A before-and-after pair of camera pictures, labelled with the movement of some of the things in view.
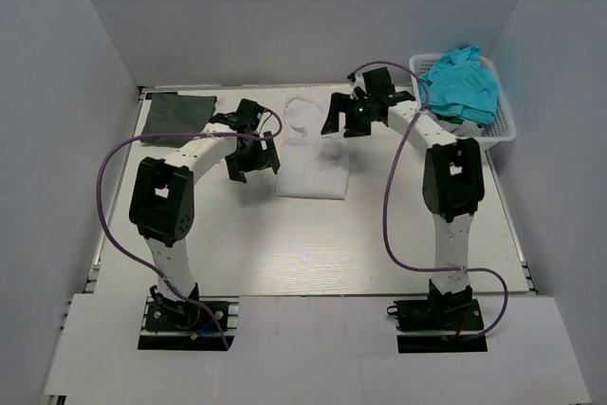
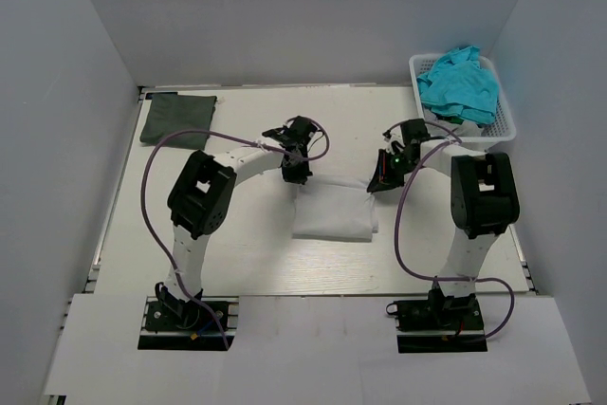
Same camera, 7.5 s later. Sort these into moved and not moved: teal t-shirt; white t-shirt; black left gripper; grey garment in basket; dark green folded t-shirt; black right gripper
Moved: black left gripper; black right gripper; white t-shirt
Not moved: dark green folded t-shirt; teal t-shirt; grey garment in basket
